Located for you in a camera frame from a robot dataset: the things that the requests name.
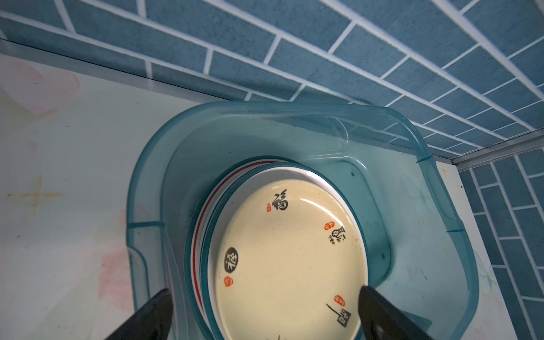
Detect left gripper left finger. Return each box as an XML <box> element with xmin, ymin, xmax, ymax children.
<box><xmin>106</xmin><ymin>288</ymin><xmax>172</xmax><ymax>340</ymax></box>

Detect white plate orange striped rim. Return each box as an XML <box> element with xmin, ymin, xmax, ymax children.
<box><xmin>184</xmin><ymin>156</ymin><xmax>292</xmax><ymax>333</ymax></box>

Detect white plate black flower outline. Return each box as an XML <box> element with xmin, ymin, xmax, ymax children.
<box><xmin>199</xmin><ymin>163</ymin><xmax>366</xmax><ymax>340</ymax></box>

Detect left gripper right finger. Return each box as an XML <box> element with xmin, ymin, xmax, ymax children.
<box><xmin>358</xmin><ymin>286</ymin><xmax>432</xmax><ymax>339</ymax></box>

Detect teal translucent plastic bin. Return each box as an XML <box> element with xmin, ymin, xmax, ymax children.
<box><xmin>127</xmin><ymin>101</ymin><xmax>479</xmax><ymax>339</ymax></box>

